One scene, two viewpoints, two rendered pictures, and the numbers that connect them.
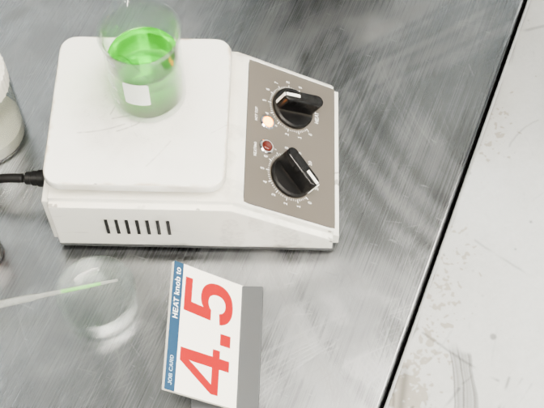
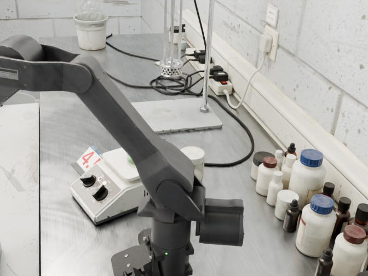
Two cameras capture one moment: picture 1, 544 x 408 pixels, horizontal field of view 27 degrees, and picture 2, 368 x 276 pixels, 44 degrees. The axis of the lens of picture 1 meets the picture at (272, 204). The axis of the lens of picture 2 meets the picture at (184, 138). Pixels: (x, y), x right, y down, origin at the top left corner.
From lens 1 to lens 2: 1.20 m
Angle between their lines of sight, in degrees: 84
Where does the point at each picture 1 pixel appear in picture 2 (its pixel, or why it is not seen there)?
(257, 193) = (94, 168)
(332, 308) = (64, 186)
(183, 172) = (113, 152)
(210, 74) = (125, 170)
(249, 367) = (78, 168)
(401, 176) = (61, 219)
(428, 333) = (33, 191)
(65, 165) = not seen: hidden behind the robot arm
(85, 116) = not seen: hidden behind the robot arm
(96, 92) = not seen: hidden behind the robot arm
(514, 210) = (17, 225)
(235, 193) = (99, 163)
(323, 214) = (76, 184)
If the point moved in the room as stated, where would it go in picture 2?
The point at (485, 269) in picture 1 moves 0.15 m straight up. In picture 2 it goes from (21, 209) to (11, 149)
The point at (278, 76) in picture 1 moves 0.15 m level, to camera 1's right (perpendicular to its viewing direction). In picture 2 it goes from (110, 196) to (39, 223)
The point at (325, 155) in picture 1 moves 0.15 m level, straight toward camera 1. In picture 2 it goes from (85, 196) to (61, 162)
